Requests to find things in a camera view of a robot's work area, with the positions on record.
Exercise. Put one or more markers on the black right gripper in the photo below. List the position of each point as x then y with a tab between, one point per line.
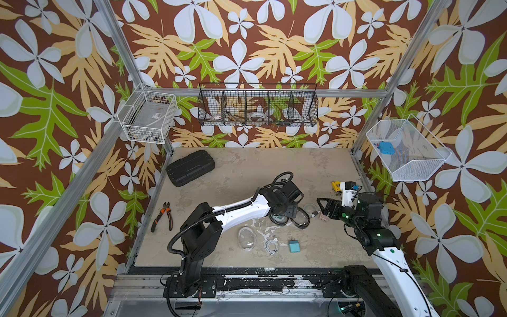
331	204

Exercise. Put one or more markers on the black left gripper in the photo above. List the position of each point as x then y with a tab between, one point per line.
292	209

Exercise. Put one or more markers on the pink charger plug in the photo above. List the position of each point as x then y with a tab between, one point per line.
324	217

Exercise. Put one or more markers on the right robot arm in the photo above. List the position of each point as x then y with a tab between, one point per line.
364	216

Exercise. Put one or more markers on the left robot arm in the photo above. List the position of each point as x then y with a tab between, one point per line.
200	233

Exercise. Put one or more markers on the yellow tape measure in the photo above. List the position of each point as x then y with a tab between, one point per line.
336	185

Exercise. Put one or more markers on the teal charger plug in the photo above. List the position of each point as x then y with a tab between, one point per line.
294	246

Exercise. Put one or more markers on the blue object in basket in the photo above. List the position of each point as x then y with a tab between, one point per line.
386	148

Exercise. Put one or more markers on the white mesh basket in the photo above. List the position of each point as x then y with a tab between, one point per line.
419	153

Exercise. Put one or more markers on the black hard plastic case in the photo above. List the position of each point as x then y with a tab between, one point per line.
189	168

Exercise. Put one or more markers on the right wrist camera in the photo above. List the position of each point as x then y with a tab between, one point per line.
349	190

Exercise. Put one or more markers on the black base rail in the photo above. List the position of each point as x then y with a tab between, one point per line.
324	281

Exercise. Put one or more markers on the black wire basket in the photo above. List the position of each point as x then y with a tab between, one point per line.
279	104

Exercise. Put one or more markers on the white wire basket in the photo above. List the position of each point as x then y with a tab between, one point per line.
147	115

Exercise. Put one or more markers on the aluminium frame post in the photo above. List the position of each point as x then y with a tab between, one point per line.
131	68

